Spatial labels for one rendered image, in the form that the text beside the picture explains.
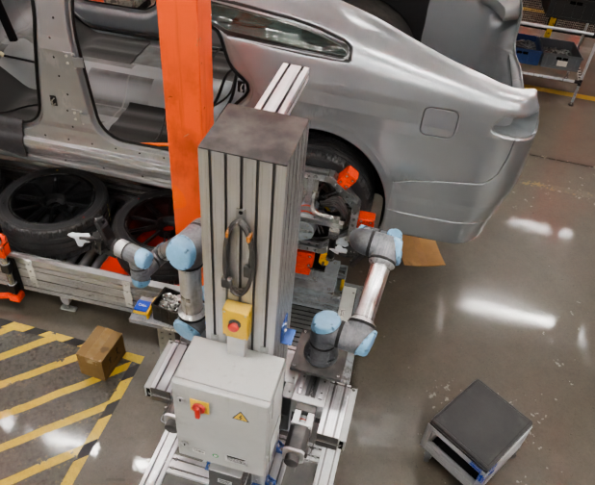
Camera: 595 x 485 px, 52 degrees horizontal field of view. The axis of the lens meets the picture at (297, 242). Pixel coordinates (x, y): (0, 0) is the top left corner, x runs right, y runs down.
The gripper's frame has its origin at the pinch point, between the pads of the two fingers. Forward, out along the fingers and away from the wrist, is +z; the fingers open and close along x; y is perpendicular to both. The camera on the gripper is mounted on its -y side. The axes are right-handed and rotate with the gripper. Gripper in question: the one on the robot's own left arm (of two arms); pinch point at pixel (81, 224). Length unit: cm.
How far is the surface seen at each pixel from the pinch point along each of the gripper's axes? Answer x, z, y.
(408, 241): 224, -89, 94
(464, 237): 143, -134, 25
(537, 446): 109, -211, 111
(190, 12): 38, -24, -85
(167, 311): 35, -18, 64
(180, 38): 38, -20, -75
